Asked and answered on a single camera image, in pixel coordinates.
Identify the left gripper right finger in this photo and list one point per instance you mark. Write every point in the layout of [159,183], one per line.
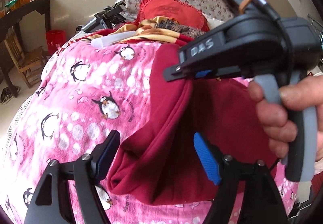
[261,201]

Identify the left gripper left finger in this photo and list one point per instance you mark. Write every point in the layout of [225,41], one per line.
[51,202]

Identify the dark red fleece garment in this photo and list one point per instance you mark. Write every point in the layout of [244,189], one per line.
[158,164]

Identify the right hand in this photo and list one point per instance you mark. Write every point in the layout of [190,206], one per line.
[274,118]

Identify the small white pillow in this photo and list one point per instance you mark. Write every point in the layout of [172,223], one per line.
[211,22]

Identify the metal rack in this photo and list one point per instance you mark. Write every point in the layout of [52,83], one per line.
[317,26]

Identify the dark patterned cloth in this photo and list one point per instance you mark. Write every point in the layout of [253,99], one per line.
[182,29]

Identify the red heart pillow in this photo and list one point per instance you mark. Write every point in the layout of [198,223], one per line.
[184,13]

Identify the pink penguin quilt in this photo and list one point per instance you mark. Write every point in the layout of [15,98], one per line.
[85,93]

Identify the red yellow floral blanket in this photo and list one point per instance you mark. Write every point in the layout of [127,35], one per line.
[145,31]

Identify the wooden chair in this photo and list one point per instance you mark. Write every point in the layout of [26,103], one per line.
[29,64]

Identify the black tripod stand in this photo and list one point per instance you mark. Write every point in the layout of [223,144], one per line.
[105,19]

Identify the white rolled tube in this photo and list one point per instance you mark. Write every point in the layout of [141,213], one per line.
[105,41]

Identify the red bin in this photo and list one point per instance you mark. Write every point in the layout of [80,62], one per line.
[55,39]

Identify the dark wooden desk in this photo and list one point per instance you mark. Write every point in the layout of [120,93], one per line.
[42,7]

